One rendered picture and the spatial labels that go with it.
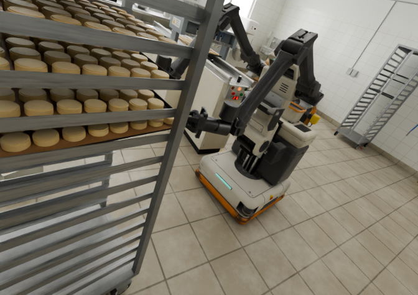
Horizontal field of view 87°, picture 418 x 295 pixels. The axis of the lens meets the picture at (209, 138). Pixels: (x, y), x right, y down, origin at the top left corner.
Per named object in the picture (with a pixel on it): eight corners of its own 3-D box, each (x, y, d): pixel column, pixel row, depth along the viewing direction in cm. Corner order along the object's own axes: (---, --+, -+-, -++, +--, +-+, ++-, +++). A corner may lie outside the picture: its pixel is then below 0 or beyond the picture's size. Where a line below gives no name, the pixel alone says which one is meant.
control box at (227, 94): (222, 96, 204) (228, 83, 197) (242, 99, 217) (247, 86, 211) (224, 98, 201) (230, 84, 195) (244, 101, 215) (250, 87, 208)
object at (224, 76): (156, 27, 326) (157, 22, 322) (158, 27, 327) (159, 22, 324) (227, 84, 192) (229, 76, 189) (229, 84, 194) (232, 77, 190)
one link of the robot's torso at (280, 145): (249, 145, 189) (262, 121, 176) (275, 166, 173) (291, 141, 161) (229, 151, 170) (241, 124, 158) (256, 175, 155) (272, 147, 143)
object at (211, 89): (173, 121, 282) (192, 50, 238) (196, 121, 301) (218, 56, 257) (196, 156, 235) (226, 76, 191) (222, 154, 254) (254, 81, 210)
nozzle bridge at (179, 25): (165, 43, 251) (171, 10, 234) (216, 55, 292) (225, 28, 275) (175, 52, 229) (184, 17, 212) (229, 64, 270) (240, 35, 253)
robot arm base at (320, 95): (324, 96, 127) (306, 86, 133) (325, 88, 120) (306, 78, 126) (314, 106, 126) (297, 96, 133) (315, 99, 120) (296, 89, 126)
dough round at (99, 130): (90, 125, 61) (89, 119, 60) (109, 127, 63) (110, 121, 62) (86, 135, 57) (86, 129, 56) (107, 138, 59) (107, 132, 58)
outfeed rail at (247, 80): (174, 32, 342) (175, 27, 339) (176, 32, 344) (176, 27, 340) (250, 88, 208) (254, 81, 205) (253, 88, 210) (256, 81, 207)
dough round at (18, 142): (35, 140, 51) (33, 132, 50) (24, 154, 47) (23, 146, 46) (9, 137, 50) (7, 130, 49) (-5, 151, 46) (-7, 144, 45)
